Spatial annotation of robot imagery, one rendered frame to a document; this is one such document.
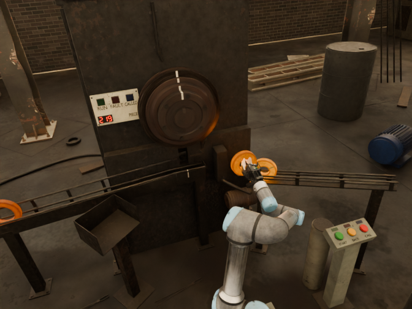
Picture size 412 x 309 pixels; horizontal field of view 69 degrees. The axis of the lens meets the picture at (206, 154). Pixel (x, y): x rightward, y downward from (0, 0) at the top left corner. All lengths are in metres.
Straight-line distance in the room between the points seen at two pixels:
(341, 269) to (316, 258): 0.17
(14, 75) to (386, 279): 4.22
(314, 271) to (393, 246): 0.78
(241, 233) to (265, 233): 0.10
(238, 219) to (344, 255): 0.74
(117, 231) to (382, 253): 1.83
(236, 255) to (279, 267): 0.99
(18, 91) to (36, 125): 0.49
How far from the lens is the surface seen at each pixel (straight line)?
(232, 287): 1.41
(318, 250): 1.94
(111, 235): 1.76
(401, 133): 3.51
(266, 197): 1.54
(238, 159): 1.71
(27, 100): 4.44
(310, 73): 5.84
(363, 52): 4.08
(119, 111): 1.82
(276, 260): 2.33
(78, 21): 1.72
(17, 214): 2.07
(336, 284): 1.99
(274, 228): 1.24
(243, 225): 1.24
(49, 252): 2.73
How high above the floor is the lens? 1.79
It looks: 32 degrees down
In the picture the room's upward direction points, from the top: 4 degrees counter-clockwise
